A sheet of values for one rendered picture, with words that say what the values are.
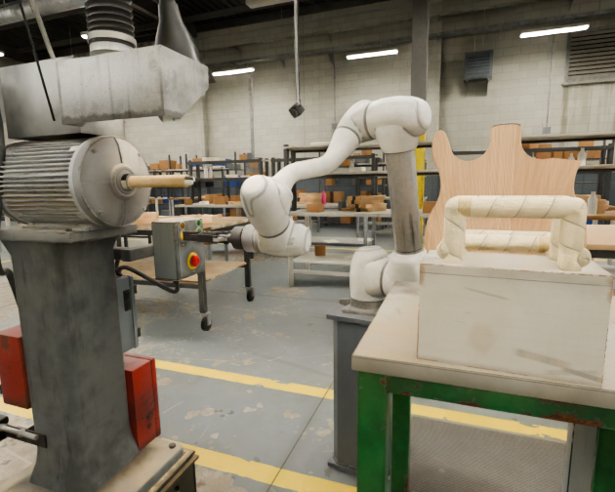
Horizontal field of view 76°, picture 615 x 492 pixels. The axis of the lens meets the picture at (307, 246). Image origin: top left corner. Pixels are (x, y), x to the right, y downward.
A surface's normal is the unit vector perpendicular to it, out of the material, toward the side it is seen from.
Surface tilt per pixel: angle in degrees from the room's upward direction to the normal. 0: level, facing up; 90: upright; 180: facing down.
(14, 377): 90
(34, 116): 90
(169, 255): 90
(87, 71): 90
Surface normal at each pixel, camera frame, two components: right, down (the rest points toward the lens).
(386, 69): -0.34, 0.15
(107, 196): 0.89, 0.14
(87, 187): 0.66, 0.18
